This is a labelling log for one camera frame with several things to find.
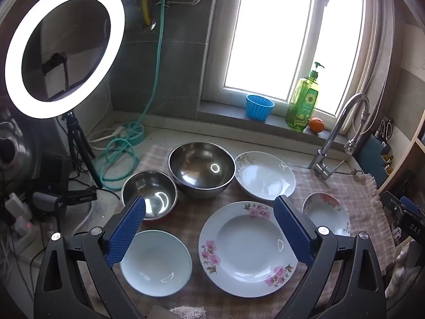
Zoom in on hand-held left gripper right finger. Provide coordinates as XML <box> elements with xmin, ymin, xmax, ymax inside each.
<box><xmin>274</xmin><ymin>194</ymin><xmax>389</xmax><ymax>319</ymax></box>

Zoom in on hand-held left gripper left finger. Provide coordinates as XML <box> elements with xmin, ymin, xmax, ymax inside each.
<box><xmin>33</xmin><ymin>195</ymin><xmax>156</xmax><ymax>319</ymax></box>

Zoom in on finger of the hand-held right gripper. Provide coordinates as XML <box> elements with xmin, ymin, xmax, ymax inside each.
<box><xmin>380</xmin><ymin>191</ymin><xmax>418</xmax><ymax>220</ymax></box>

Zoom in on small pink floral plate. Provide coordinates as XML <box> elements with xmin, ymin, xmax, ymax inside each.
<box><xmin>301</xmin><ymin>192</ymin><xmax>351</xmax><ymax>237</ymax></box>

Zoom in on plain pale blue bowl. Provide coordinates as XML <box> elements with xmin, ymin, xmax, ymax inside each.
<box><xmin>120</xmin><ymin>230</ymin><xmax>193</xmax><ymax>298</ymax></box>

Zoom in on small steel bowl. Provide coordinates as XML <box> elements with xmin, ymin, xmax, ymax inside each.
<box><xmin>121</xmin><ymin>170</ymin><xmax>178</xmax><ymax>220</ymax></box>

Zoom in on large pink floral plate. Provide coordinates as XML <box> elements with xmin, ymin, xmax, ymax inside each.
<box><xmin>198</xmin><ymin>201</ymin><xmax>299</xmax><ymax>298</ymax></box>

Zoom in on white plate with gold pattern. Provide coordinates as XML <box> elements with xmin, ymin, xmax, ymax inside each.
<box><xmin>234</xmin><ymin>151</ymin><xmax>297</xmax><ymax>202</ymax></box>

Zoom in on large steel bowl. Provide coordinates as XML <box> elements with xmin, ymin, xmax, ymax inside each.
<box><xmin>168</xmin><ymin>142</ymin><xmax>236</xmax><ymax>200</ymax></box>

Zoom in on pink checkered cloth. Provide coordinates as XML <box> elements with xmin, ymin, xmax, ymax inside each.
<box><xmin>76</xmin><ymin>144</ymin><xmax>397</xmax><ymax>319</ymax></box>

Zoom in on wooden shelf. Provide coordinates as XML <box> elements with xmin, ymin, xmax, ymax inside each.
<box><xmin>379</xmin><ymin>113</ymin><xmax>425</xmax><ymax>200</ymax></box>

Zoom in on black scissors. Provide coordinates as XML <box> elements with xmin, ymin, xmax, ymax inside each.
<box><xmin>379</xmin><ymin>118</ymin><xmax>394</xmax><ymax>142</ymax></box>

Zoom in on chrome faucet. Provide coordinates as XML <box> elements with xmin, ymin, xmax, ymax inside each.
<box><xmin>305</xmin><ymin>93</ymin><xmax>371</xmax><ymax>181</ymax></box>

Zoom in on fuzzy white clothing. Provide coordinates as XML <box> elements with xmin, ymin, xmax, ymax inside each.
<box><xmin>170</xmin><ymin>306</ymin><xmax>207</xmax><ymax>319</ymax></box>

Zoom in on white power strip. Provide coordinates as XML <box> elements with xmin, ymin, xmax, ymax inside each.
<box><xmin>5</xmin><ymin>193</ymin><xmax>44</xmax><ymax>253</ymax></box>

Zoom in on black tripod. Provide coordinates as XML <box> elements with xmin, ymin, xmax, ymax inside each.
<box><xmin>61</xmin><ymin>113</ymin><xmax>103</xmax><ymax>190</ymax></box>

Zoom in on green dish soap bottle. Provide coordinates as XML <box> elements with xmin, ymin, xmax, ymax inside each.
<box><xmin>286</xmin><ymin>61</ymin><xmax>322</xmax><ymax>133</ymax></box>

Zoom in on blue fluted cup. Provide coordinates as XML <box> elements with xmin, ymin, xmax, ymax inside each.
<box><xmin>246</xmin><ymin>94</ymin><xmax>275</xmax><ymax>122</ymax></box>

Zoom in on steel pot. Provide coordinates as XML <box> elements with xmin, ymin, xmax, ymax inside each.
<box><xmin>0</xmin><ymin>110</ymin><xmax>37</xmax><ymax>187</ymax></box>

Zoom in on black phone holder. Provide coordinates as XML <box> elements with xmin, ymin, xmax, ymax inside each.
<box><xmin>42</xmin><ymin>52</ymin><xmax>73</xmax><ymax>94</ymax></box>

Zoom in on white framed window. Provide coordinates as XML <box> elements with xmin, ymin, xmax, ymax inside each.
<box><xmin>199</xmin><ymin>0</ymin><xmax>396</xmax><ymax>130</ymax></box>

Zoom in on teal hose reel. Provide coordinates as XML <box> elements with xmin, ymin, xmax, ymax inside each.
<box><xmin>116</xmin><ymin>122</ymin><xmax>146</xmax><ymax>146</ymax></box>

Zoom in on white cable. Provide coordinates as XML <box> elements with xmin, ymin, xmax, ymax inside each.
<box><xmin>87</xmin><ymin>83</ymin><xmax>130</xmax><ymax>150</ymax></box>

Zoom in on teal hose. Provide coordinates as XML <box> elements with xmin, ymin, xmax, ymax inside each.
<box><xmin>95</xmin><ymin>0</ymin><xmax>175</xmax><ymax>191</ymax></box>

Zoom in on white ring light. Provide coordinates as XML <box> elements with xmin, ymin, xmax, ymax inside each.
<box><xmin>4</xmin><ymin>0</ymin><xmax>126</xmax><ymax>119</ymax></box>

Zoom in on yellow hose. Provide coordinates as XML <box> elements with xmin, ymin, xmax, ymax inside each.
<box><xmin>142</xmin><ymin>0</ymin><xmax>164</xmax><ymax>29</ymax></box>

